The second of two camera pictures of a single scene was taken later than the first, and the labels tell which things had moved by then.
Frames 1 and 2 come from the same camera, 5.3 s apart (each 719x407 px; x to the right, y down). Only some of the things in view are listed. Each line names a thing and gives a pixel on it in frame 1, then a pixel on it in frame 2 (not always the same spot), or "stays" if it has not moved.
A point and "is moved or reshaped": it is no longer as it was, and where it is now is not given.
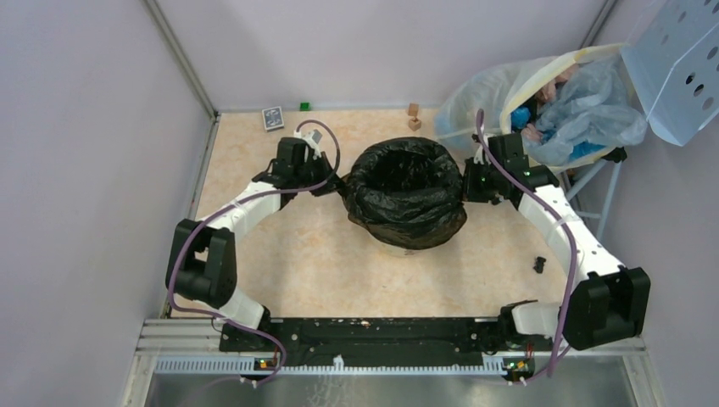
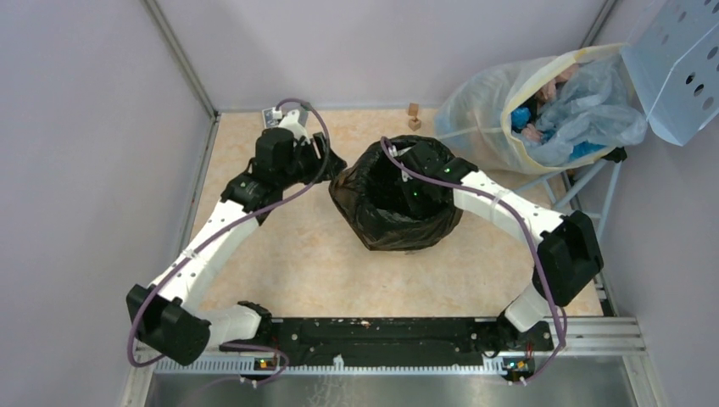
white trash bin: [408, 253] is moved or reshaped
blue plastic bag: [520, 118] stays
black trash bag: [406, 192] stays
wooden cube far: [413, 109] stays
